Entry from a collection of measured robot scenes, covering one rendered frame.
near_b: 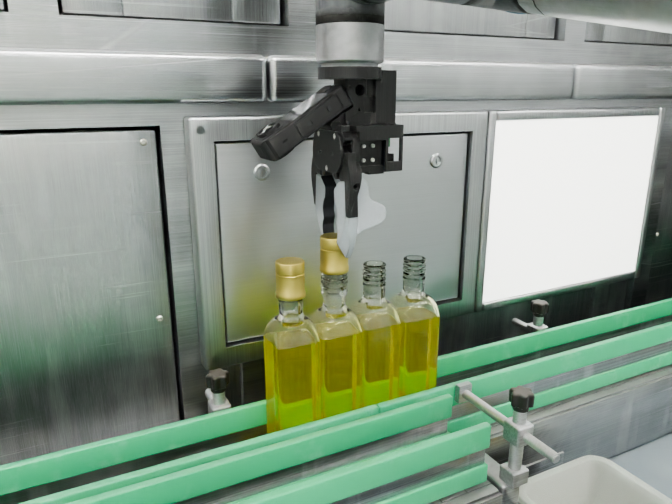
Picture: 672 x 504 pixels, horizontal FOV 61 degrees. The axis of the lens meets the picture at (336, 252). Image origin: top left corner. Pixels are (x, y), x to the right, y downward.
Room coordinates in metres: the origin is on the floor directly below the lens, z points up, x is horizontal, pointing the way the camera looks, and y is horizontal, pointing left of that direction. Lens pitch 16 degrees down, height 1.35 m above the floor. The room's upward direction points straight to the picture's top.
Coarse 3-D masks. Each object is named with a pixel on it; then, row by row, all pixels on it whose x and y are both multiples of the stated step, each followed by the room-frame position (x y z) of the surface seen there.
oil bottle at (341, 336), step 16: (320, 320) 0.63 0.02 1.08; (336, 320) 0.63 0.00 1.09; (352, 320) 0.64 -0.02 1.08; (320, 336) 0.62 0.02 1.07; (336, 336) 0.62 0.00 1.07; (352, 336) 0.63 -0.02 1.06; (336, 352) 0.62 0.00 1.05; (352, 352) 0.63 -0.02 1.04; (336, 368) 0.62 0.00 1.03; (352, 368) 0.63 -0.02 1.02; (336, 384) 0.62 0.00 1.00; (352, 384) 0.63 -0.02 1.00; (336, 400) 0.62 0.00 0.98; (352, 400) 0.63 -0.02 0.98
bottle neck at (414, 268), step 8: (408, 256) 0.71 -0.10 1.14; (416, 256) 0.71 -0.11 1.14; (408, 264) 0.69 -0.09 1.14; (416, 264) 0.69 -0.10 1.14; (424, 264) 0.70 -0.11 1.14; (408, 272) 0.69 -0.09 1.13; (416, 272) 0.69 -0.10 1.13; (424, 272) 0.70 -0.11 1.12; (408, 280) 0.69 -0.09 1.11; (416, 280) 0.69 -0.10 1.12; (424, 280) 0.70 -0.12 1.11; (408, 288) 0.69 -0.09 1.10; (416, 288) 0.69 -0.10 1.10
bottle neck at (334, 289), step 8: (328, 280) 0.64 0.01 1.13; (336, 280) 0.64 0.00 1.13; (344, 280) 0.64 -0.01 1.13; (328, 288) 0.64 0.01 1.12; (336, 288) 0.64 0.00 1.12; (344, 288) 0.64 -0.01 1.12; (328, 296) 0.64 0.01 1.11; (336, 296) 0.64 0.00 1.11; (344, 296) 0.64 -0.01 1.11; (328, 304) 0.64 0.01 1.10; (336, 304) 0.64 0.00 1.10; (344, 304) 0.65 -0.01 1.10
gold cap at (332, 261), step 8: (320, 240) 0.65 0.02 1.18; (328, 240) 0.64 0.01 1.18; (336, 240) 0.64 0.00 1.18; (320, 248) 0.65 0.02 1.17; (328, 248) 0.64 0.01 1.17; (336, 248) 0.64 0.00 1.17; (320, 256) 0.65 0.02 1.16; (328, 256) 0.64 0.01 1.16; (336, 256) 0.64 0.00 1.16; (344, 256) 0.64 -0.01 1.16; (320, 264) 0.65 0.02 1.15; (328, 264) 0.64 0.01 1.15; (336, 264) 0.64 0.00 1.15; (344, 264) 0.64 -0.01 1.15; (328, 272) 0.64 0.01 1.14; (336, 272) 0.63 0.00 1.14; (344, 272) 0.64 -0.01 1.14
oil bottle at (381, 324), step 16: (352, 304) 0.68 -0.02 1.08; (368, 304) 0.67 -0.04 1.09; (384, 304) 0.67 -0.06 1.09; (368, 320) 0.65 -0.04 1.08; (384, 320) 0.66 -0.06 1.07; (400, 320) 0.67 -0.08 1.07; (368, 336) 0.65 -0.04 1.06; (384, 336) 0.65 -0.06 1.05; (400, 336) 0.67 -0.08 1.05; (368, 352) 0.65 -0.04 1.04; (384, 352) 0.65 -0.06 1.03; (368, 368) 0.65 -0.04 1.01; (384, 368) 0.66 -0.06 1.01; (368, 384) 0.65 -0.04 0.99; (384, 384) 0.66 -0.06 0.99; (368, 400) 0.65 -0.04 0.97; (384, 400) 0.66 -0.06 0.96
